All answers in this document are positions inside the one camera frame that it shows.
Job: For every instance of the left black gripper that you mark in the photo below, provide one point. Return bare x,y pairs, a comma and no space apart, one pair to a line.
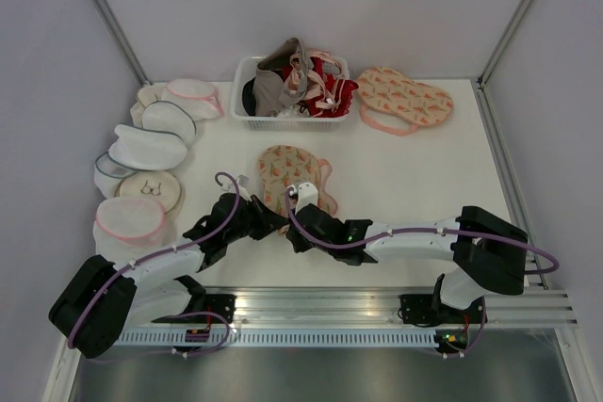
268,220

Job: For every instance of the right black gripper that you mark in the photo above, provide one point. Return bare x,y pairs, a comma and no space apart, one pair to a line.
298,244

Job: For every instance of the floral mesh laundry bag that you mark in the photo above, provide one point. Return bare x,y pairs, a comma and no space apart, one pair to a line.
283,165

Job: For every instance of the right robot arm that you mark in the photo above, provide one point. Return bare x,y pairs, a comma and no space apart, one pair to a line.
487,251

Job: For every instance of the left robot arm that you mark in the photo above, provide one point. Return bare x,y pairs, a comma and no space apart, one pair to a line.
104,299

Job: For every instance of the beige bag with bra print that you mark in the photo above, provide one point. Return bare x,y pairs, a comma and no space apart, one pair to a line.
160,186

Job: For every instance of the black bra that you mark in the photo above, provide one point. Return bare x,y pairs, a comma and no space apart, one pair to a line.
248,98

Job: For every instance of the red bra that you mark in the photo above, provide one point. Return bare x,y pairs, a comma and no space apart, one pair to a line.
329,91

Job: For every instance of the pink trimmed white mesh bag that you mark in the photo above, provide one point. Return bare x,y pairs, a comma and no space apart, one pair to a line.
198,98

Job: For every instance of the taupe bra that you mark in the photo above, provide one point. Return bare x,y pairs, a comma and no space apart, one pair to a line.
281,78

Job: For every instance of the front pink trimmed mesh bag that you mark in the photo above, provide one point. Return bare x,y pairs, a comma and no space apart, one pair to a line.
128,224

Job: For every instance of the grey trimmed white mesh bag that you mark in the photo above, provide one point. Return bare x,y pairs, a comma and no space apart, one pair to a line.
164,116

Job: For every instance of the large white mesh bag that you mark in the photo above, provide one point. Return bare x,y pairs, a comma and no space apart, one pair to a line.
142,149

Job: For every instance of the pink bra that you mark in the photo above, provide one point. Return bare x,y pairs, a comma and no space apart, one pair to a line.
322,83

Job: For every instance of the blue trimmed mesh bag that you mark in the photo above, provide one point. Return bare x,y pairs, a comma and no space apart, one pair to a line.
108,175

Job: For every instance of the cream round laundry bag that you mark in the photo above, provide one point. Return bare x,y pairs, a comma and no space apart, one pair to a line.
147,95

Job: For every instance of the white plastic basket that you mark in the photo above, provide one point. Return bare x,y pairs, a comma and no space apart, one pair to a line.
245,72

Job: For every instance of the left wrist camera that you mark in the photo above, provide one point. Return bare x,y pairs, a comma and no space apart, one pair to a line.
241,182

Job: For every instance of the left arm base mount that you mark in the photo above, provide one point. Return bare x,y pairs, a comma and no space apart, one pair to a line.
221,304

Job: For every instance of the white slotted cable duct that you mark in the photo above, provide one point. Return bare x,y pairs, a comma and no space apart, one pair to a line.
280,337

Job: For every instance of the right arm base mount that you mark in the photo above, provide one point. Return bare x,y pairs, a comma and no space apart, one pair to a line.
421,310

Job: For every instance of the right aluminium frame post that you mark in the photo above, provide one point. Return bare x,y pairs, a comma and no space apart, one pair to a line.
518,17

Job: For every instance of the aluminium frame post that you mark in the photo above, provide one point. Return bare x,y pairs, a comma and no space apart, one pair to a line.
518,17
123,44

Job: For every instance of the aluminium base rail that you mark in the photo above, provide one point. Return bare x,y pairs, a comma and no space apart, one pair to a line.
427,176

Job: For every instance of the left aluminium frame post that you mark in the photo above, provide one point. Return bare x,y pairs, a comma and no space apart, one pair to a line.
123,44

